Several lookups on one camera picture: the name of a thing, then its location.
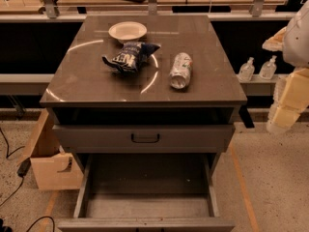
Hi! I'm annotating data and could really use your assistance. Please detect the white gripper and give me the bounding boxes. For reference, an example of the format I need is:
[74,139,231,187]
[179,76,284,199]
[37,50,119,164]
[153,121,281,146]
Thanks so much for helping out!
[267,68,309,133]

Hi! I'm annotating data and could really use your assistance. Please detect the silver 7up can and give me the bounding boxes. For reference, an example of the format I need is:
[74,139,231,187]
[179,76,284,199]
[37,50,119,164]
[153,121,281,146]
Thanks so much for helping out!
[169,52,192,89]

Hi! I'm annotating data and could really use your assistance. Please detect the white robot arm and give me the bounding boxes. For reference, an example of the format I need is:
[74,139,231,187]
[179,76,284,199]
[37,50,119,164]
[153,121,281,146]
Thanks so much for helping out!
[262,0,309,133]

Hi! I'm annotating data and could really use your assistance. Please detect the grey drawer cabinet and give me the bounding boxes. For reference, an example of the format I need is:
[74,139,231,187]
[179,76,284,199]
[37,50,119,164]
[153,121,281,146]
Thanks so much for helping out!
[39,14,248,232]

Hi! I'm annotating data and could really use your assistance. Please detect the open middle drawer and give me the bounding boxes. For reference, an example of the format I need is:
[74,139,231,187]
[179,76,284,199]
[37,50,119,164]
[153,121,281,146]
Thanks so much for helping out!
[58,154,235,232]

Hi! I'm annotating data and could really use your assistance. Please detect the closed top drawer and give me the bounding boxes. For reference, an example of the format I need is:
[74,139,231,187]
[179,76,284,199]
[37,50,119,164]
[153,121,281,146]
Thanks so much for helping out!
[53,125,235,154]

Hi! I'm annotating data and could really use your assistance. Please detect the right sanitizer bottle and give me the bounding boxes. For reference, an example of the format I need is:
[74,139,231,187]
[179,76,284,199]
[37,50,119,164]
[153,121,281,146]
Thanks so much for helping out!
[259,55,277,80]

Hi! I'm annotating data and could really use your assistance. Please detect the sanitizer bottle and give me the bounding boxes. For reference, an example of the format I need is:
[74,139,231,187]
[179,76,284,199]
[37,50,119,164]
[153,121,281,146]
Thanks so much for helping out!
[239,57,255,81]
[259,55,277,80]

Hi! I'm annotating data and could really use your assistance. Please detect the left sanitizer bottle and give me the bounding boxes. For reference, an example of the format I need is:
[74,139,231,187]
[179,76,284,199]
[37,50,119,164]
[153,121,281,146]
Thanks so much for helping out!
[239,57,255,81]

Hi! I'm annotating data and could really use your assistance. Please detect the blue chip bag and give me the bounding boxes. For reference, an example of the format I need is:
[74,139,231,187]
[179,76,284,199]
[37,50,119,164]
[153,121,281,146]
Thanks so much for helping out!
[102,42,160,73]

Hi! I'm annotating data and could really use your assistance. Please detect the white bowl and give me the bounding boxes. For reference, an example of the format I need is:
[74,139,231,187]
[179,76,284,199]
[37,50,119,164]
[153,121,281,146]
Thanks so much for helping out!
[108,21,147,44]

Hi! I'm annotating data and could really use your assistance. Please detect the wooden box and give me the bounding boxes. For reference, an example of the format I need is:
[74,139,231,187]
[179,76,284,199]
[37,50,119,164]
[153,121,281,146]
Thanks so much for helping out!
[17,109,83,190]

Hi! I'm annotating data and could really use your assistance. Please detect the black power adapter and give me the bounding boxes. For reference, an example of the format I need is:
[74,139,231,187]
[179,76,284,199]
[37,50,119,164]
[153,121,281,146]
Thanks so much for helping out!
[17,159,31,177]

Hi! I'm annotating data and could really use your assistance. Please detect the black floor cable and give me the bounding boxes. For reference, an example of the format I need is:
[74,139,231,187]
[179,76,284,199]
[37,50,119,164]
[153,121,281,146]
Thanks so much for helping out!
[0,128,56,232]

